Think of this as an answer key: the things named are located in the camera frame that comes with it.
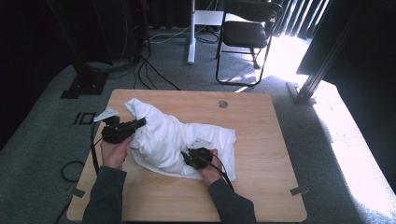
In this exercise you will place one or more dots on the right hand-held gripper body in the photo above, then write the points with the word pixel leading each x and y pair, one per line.
pixel 200 157

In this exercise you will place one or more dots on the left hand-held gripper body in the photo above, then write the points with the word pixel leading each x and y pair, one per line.
pixel 115 132

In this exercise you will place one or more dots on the white skirt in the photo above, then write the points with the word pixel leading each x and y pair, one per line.
pixel 168 146

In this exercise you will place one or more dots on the person's right hand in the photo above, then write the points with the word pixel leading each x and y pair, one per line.
pixel 211 172

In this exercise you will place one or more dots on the person's left hand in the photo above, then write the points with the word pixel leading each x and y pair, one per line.
pixel 115 154

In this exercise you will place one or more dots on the black metal stand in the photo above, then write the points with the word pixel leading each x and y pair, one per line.
pixel 84 79

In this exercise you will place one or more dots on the grey tape piece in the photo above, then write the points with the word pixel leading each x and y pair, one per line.
pixel 79 193
pixel 299 190

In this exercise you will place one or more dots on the aluminium profile stand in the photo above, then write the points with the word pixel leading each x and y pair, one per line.
pixel 306 90

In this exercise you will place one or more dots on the black folding chair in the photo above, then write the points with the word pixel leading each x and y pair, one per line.
pixel 244 34

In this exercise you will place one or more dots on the vertical window blinds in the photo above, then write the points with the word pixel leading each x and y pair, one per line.
pixel 295 18

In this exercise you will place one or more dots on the white desk frame leg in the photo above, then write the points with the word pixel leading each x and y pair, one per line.
pixel 192 46

